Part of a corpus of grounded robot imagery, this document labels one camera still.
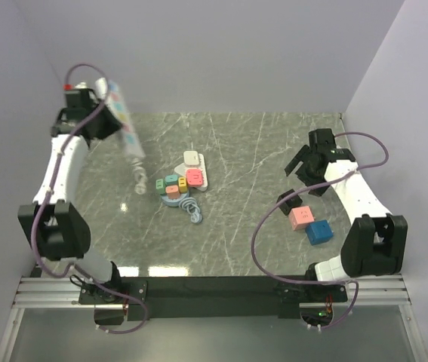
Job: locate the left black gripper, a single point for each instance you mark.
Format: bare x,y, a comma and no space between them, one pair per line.
113,124

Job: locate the blue cube socket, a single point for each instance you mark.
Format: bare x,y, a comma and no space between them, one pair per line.
319,232

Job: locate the round blue power hub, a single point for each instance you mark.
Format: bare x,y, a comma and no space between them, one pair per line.
186,203

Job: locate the yellow usb charger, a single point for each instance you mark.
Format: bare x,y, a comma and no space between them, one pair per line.
182,184

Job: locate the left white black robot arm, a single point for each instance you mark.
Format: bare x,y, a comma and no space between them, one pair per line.
58,235

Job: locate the black mounting base bar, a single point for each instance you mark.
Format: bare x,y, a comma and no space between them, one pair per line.
227,296

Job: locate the black cube socket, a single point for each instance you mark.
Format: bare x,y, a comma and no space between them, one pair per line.
289,204

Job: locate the pink square plug adapter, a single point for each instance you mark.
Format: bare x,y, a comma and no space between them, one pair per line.
194,177

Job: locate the green charger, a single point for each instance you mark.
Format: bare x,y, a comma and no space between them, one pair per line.
160,186

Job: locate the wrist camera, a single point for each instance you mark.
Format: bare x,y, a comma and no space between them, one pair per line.
322,140
80,98

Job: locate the teal charger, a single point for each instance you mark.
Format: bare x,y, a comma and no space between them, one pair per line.
171,179

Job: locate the aluminium rail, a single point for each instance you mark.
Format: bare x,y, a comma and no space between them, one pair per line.
60,293

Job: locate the long white power strip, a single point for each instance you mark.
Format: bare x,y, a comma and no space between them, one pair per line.
112,93

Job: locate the salmon usb-c charger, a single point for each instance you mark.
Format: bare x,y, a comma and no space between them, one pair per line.
172,192

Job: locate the white flat power strip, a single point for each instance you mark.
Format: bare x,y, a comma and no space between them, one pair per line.
180,170

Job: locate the pink cube socket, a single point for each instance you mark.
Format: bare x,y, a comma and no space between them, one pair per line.
300,217

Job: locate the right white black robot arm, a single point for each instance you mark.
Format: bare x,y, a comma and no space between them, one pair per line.
375,242

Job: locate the white square plug adapter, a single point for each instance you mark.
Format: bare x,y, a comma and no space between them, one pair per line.
191,158

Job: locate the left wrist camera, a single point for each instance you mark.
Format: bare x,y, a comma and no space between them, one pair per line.
80,98

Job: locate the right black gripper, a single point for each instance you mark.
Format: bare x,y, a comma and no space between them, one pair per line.
301,172

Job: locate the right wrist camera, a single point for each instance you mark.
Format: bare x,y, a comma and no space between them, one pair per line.
322,140

